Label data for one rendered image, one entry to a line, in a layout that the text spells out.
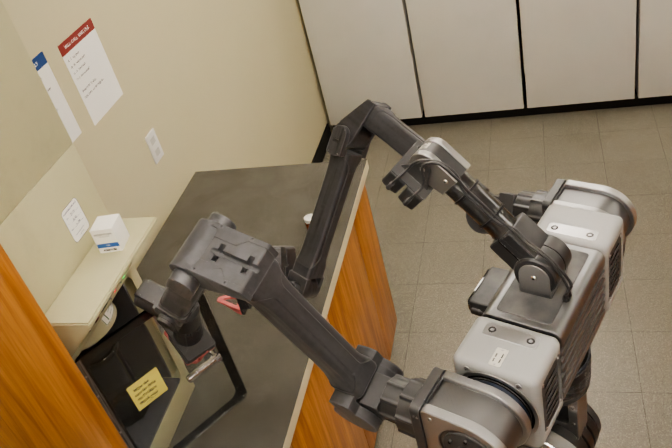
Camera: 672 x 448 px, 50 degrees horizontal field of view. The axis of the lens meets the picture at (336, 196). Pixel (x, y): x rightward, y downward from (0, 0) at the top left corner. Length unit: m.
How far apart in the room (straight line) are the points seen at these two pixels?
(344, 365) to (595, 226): 0.49
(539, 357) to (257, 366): 1.06
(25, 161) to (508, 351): 0.93
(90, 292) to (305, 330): 0.59
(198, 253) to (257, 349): 1.10
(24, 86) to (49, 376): 0.54
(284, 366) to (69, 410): 0.66
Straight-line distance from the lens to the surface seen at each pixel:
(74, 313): 1.46
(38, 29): 2.27
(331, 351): 1.06
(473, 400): 1.07
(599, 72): 4.43
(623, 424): 2.92
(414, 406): 1.07
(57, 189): 1.54
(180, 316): 1.29
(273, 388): 1.93
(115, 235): 1.54
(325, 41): 4.43
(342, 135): 1.60
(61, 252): 1.54
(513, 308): 1.15
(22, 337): 1.38
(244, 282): 0.91
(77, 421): 1.53
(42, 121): 1.52
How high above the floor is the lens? 2.34
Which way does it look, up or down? 34 degrees down
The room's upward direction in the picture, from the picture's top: 15 degrees counter-clockwise
